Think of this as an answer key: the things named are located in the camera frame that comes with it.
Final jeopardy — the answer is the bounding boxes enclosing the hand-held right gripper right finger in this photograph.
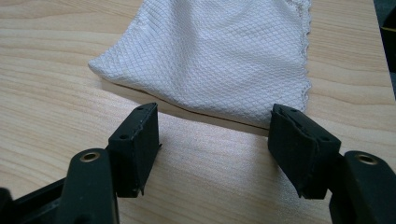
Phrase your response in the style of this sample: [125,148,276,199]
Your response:
[267,103,343,200]

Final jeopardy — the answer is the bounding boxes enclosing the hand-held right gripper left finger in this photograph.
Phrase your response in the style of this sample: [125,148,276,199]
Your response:
[106,102,162,199]

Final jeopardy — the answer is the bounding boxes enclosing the white textured cleaning cloth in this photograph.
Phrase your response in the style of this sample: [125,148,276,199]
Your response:
[88,0,313,129]

